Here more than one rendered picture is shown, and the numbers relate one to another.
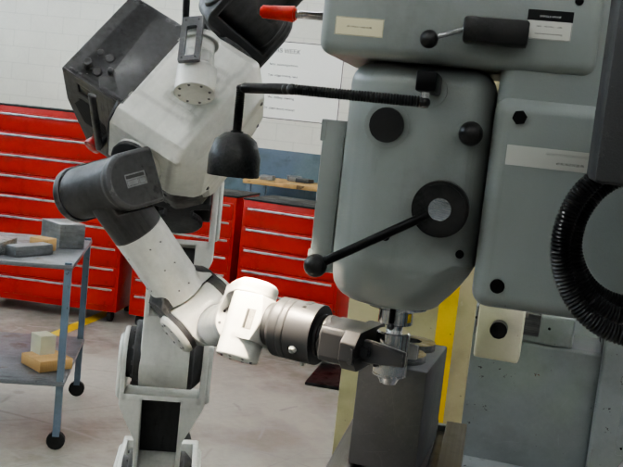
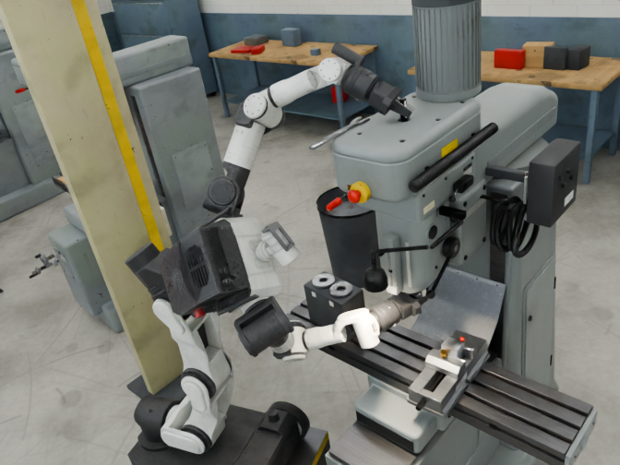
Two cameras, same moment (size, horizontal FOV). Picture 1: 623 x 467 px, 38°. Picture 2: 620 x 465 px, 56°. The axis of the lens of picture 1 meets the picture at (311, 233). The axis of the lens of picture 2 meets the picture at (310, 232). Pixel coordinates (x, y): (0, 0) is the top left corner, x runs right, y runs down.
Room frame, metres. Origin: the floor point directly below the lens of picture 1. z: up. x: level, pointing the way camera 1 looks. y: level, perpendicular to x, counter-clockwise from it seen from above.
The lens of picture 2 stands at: (0.58, 1.37, 2.50)
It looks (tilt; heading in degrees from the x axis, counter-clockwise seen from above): 30 degrees down; 305
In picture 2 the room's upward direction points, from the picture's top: 10 degrees counter-clockwise
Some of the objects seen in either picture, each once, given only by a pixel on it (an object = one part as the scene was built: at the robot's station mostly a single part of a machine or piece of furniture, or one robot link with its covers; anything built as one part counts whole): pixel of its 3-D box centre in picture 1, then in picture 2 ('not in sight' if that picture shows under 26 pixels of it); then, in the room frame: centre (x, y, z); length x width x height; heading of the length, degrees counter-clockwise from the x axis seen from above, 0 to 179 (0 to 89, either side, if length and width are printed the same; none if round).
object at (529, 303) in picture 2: not in sight; (496, 306); (1.11, -0.73, 0.78); 0.50 x 0.46 x 1.56; 78
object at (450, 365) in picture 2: not in sight; (445, 363); (1.10, -0.05, 1.05); 0.12 x 0.06 x 0.04; 171
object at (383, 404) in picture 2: not in sight; (421, 384); (1.23, -0.13, 0.82); 0.50 x 0.35 x 0.12; 78
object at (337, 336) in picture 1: (332, 339); (396, 309); (1.27, -0.05, 1.24); 0.13 x 0.12 x 0.10; 155
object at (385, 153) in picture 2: not in sight; (408, 143); (1.23, -0.14, 1.81); 0.47 x 0.26 x 0.16; 78
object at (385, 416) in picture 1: (400, 398); (335, 304); (1.61, -0.19, 1.06); 0.22 x 0.12 x 0.20; 163
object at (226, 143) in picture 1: (235, 153); (375, 277); (1.25, 0.12, 1.49); 0.07 x 0.07 x 0.06
